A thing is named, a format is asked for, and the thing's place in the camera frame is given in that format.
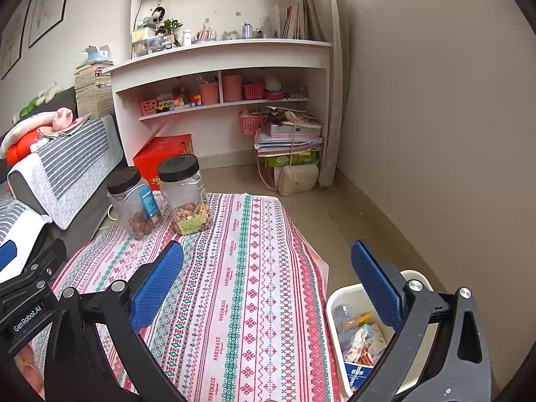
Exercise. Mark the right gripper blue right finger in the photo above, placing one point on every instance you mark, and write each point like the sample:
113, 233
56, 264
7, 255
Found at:
383, 284

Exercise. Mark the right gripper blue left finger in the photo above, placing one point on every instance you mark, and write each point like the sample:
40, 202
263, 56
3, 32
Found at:
151, 283

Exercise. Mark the blue milk carton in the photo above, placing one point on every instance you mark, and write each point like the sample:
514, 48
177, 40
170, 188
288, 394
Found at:
357, 374

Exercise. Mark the yellow snack bag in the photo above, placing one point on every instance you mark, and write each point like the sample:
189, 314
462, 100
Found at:
365, 318

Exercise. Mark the white plastic trash bin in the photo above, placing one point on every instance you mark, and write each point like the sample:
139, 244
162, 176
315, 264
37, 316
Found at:
357, 300

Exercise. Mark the person's left hand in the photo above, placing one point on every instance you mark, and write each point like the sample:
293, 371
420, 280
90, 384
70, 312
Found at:
25, 362

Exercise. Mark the crushed clear plastic bottle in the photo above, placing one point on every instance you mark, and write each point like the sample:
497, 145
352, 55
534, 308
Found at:
344, 320

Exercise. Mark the white crumpled wrapper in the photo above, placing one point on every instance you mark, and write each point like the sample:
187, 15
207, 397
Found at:
366, 346

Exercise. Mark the jar with blue label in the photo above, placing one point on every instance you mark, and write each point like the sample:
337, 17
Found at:
133, 200

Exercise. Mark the grey sofa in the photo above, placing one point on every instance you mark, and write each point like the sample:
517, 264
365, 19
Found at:
87, 221

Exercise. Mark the patterned pink tablecloth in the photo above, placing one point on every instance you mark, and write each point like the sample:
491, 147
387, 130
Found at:
245, 319

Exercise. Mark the jar with nuts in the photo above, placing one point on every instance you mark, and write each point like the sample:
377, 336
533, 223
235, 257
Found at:
181, 184

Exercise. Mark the striped grey sofa cover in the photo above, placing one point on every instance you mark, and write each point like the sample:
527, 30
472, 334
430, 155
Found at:
65, 173

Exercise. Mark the red gift box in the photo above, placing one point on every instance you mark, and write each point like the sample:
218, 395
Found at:
158, 150

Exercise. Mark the orange cushion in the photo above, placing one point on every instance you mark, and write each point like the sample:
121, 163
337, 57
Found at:
18, 150

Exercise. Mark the green tissue box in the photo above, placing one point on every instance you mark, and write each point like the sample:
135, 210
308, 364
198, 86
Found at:
292, 159

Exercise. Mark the stack of papers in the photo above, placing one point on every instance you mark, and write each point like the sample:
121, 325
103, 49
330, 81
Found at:
284, 131

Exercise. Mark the pink plush toy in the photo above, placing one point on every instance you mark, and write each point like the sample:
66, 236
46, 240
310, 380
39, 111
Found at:
62, 119

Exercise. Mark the pink plastic basket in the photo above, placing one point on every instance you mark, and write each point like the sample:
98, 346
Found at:
250, 123

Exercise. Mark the pink storage cup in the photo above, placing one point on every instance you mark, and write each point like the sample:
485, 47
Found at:
232, 88
209, 93

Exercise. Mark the stack of cardboard boxes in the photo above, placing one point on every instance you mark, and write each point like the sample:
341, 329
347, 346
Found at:
93, 90

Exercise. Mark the white bookshelf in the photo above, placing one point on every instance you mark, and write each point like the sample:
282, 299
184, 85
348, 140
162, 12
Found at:
218, 140

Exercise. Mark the framed wall picture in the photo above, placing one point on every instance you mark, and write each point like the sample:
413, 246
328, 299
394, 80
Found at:
47, 14

